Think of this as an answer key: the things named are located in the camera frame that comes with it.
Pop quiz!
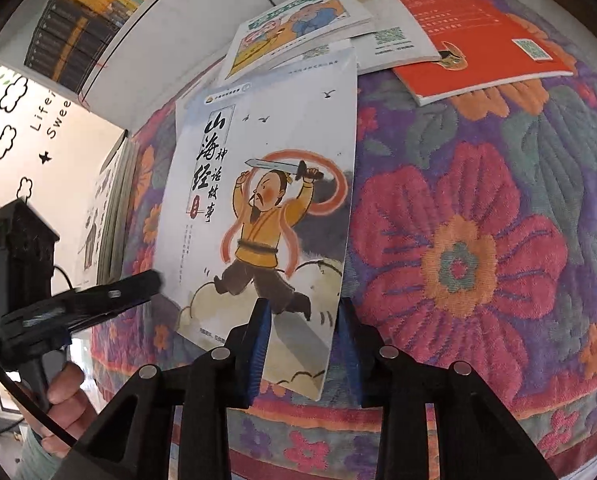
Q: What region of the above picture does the black cloud letter wall decal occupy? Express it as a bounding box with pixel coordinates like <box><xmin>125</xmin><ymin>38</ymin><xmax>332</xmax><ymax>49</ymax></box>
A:
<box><xmin>0</xmin><ymin>72</ymin><xmax>74</xmax><ymax>201</ymax></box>

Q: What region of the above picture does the row of dark books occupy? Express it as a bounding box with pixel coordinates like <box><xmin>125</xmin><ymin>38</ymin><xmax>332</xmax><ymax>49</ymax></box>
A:
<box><xmin>23</xmin><ymin>0</ymin><xmax>122</xmax><ymax>93</ymax></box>

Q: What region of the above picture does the white book grey cloud print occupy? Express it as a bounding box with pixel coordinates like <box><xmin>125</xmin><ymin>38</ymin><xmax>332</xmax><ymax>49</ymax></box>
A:
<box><xmin>278</xmin><ymin>37</ymin><xmax>359</xmax><ymax>73</ymax></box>

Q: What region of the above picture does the thick black cable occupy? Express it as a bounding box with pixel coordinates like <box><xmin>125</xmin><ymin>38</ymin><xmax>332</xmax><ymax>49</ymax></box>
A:
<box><xmin>0</xmin><ymin>342</ymin><xmax>76</xmax><ymax>446</ymax></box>

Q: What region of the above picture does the white book beige cloud print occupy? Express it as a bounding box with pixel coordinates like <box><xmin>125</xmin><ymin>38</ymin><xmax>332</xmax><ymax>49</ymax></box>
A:
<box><xmin>349</xmin><ymin>0</ymin><xmax>443</xmax><ymax>75</ymax></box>

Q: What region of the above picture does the red book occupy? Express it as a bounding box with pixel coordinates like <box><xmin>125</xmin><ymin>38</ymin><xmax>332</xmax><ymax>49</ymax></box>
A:
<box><xmin>388</xmin><ymin>0</ymin><xmax>576</xmax><ymax>107</ymax></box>

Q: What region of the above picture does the person's left forearm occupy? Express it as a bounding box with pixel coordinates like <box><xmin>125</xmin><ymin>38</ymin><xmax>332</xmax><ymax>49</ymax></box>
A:
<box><xmin>16</xmin><ymin>427</ymin><xmax>72</xmax><ymax>478</ymax></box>

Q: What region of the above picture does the white book with warrior cover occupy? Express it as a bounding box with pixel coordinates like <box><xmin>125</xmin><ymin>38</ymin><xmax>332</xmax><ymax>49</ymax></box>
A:
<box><xmin>156</xmin><ymin>47</ymin><xmax>357</xmax><ymax>402</ymax></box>

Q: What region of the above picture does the stack of books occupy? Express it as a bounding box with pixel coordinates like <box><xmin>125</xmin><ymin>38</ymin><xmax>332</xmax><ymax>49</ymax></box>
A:
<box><xmin>81</xmin><ymin>130</ymin><xmax>142</xmax><ymax>285</ymax></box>

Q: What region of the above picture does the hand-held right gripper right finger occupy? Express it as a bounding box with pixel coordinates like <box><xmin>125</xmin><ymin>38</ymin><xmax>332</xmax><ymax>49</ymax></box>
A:
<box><xmin>335</xmin><ymin>297</ymin><xmax>556</xmax><ymax>480</ymax></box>

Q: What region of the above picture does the white cartoon cover book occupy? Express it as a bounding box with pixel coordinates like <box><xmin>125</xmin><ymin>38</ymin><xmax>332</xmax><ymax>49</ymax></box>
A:
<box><xmin>217</xmin><ymin>0</ymin><xmax>374</xmax><ymax>88</ymax></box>

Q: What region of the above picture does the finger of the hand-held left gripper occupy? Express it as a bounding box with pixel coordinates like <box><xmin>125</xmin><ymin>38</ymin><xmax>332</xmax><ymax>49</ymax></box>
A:
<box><xmin>71</xmin><ymin>269</ymin><xmax>162</xmax><ymax>334</ymax></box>

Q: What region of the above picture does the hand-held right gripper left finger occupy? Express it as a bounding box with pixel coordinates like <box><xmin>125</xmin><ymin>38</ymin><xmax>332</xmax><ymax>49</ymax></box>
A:
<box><xmin>68</xmin><ymin>297</ymin><xmax>273</xmax><ymax>480</ymax></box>

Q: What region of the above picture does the person's left hand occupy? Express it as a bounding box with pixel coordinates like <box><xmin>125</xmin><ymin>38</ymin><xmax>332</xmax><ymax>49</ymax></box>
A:
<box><xmin>18</xmin><ymin>362</ymin><xmax>99</xmax><ymax>457</ymax></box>

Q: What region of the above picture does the thin black cable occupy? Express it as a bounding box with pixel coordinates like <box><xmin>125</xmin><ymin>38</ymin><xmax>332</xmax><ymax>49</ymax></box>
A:
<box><xmin>53</xmin><ymin>266</ymin><xmax>79</xmax><ymax>291</ymax></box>

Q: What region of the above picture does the floral blanket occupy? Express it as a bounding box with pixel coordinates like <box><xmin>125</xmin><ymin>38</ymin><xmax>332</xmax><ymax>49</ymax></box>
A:
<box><xmin>88</xmin><ymin>0</ymin><xmax>597</xmax><ymax>480</ymax></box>

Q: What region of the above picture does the white bookshelf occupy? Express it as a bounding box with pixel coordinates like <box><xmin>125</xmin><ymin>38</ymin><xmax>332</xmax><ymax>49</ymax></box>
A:
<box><xmin>23</xmin><ymin>0</ymin><xmax>329</xmax><ymax>133</ymax></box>

